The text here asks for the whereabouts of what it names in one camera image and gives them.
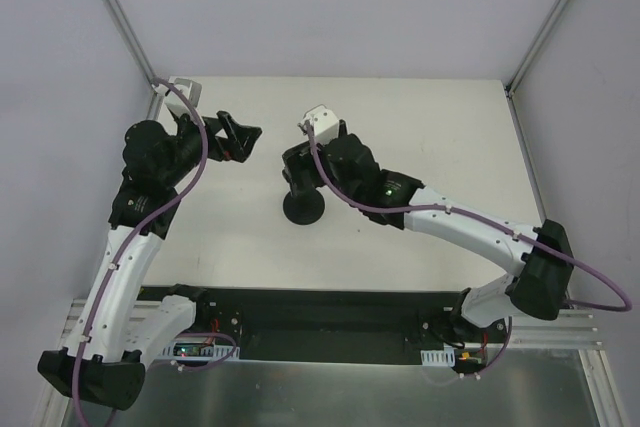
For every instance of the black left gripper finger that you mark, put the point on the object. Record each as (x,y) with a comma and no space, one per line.
(243,142)
(235,130)

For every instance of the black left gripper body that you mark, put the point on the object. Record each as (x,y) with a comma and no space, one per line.
(216,136)

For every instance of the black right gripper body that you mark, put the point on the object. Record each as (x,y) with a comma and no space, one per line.
(296,170)

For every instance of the black round-base phone stand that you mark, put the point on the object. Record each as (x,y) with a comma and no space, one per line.
(304,209)

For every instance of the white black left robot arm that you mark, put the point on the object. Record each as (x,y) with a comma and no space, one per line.
(104,360)

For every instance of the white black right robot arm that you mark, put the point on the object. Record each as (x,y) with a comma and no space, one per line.
(535,277)

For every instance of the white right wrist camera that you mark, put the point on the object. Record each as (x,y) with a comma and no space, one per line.
(323,122)

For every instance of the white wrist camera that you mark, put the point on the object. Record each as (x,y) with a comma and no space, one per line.
(189,88)
(323,122)

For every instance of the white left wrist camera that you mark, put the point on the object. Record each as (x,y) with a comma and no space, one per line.
(189,88)

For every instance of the white left cable duct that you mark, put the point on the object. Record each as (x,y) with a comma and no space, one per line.
(199,352)

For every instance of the white cable duct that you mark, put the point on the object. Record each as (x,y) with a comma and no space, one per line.
(438,358)
(199,352)

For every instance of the aluminium left frame post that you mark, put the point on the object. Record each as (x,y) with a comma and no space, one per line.
(128,35)

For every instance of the aluminium frame post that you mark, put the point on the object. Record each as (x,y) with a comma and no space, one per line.
(128,35)
(542,36)

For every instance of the white right cable duct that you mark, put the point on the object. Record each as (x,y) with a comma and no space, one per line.
(438,358)

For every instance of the aluminium right frame post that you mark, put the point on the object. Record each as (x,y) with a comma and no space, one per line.
(542,36)

